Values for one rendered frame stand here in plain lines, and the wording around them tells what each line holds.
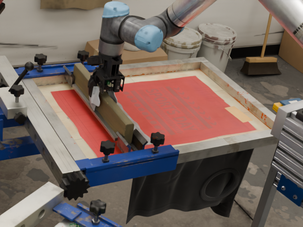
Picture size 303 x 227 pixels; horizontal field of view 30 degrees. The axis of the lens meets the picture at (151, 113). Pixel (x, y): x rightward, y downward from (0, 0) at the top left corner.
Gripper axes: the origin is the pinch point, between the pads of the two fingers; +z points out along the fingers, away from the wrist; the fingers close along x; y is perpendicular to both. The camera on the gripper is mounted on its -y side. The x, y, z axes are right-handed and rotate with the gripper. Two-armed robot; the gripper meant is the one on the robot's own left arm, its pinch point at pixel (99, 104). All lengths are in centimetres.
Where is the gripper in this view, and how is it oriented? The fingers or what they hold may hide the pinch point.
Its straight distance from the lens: 181.4
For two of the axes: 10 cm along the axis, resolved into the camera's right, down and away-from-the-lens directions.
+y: 4.7, 5.2, -7.1
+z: -1.6, 8.5, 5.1
